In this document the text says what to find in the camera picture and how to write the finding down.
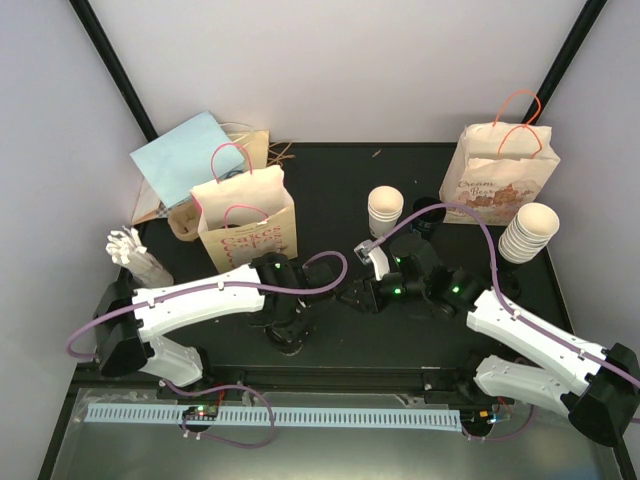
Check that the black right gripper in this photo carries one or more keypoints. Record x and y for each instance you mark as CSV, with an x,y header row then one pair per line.
x,y
370,300

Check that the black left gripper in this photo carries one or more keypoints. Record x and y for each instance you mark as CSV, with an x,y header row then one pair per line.
x,y
301,330

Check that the black lid stack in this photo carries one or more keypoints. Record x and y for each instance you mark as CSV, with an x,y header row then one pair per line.
x,y
426,224

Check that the small stack paper cups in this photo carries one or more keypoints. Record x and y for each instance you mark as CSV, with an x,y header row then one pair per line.
x,y
385,205

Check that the cream paper bag pink sides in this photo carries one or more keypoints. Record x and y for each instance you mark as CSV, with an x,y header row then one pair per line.
x,y
245,217

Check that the black sleeved paper cup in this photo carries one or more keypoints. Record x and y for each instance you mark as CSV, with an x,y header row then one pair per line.
x,y
288,348

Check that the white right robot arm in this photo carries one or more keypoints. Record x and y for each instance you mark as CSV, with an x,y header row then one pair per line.
x,y
595,388

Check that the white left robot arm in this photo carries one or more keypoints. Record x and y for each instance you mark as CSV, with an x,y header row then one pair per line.
x,y
131,333

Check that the stacked pulp cup carriers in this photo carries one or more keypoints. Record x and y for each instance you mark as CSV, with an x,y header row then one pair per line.
x,y
183,220

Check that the tall stack paper cups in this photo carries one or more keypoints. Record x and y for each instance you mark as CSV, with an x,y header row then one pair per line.
x,y
528,233

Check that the brown kraft paper bag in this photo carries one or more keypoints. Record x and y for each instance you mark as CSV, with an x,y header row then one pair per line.
x,y
262,150

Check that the patterned flat paper bag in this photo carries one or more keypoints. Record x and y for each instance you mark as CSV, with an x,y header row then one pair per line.
x,y
148,206

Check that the Cream Bear printed paper bag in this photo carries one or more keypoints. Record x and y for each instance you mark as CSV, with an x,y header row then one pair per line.
x,y
498,167

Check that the light blue paper bag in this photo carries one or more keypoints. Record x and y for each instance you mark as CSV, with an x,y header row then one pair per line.
x,y
193,153

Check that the light blue slotted cable duct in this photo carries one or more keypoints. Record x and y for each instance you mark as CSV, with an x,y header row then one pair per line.
x,y
160,414

